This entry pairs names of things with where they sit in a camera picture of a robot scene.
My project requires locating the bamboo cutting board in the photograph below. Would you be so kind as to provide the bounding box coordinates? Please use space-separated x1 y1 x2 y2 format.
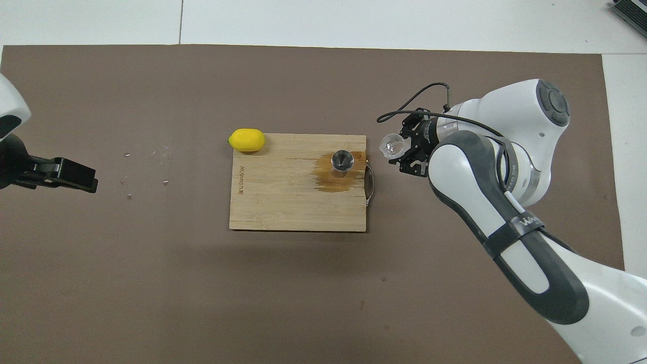
229 133 376 233

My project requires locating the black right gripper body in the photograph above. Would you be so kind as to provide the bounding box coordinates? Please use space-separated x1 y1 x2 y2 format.
410 119 439 167

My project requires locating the clear glass cup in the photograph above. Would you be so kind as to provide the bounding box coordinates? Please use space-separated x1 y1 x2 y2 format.
379 132 407 160

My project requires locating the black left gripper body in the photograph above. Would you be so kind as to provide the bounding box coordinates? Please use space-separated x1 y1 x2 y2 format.
0 133 36 191

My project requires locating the brown table mat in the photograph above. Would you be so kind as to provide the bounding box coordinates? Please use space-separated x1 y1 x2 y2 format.
0 44 636 364

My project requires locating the grey ribbed device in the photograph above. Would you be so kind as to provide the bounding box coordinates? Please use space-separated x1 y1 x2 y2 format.
609 0 647 26

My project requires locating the yellow lemon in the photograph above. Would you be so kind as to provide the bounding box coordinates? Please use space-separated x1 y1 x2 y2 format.
228 128 266 153

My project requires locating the steel jigger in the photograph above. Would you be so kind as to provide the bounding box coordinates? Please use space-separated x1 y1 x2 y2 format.
331 150 354 180

